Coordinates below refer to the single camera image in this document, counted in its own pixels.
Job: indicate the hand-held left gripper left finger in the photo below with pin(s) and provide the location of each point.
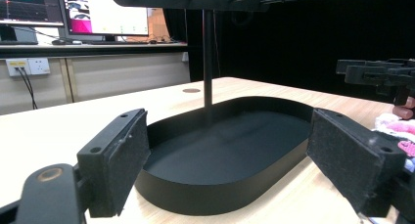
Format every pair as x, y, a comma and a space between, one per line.
111, 165

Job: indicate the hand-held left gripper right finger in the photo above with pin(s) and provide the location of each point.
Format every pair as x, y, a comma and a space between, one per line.
349, 162

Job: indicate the black curtain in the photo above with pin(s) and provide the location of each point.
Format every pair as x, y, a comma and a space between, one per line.
310, 38

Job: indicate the pink and white fluffy cloth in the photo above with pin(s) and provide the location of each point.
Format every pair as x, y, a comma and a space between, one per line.
394, 126

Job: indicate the small pink knitted item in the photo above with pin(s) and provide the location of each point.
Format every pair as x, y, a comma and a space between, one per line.
407, 148

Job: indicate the pale blue soft item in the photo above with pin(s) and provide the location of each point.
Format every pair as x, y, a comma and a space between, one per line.
410, 165

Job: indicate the brown round table insert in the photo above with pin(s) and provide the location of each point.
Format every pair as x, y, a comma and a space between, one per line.
191, 90

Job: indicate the black stand with oval tray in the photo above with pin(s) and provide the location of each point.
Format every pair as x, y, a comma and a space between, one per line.
225, 152

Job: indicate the long office desk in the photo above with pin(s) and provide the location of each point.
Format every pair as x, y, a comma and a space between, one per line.
98, 49

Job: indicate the black computer mouse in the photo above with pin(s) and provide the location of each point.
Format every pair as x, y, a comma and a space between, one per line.
58, 41

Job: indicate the bright screen computer monitor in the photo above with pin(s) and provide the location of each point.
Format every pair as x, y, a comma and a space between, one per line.
111, 12

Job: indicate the dark screen computer monitor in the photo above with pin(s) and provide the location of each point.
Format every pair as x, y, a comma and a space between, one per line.
26, 5

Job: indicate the empty white wall socket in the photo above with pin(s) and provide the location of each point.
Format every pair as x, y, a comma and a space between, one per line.
39, 66

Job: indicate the white wall socket with plugs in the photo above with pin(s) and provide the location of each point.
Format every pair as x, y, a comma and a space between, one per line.
16, 67

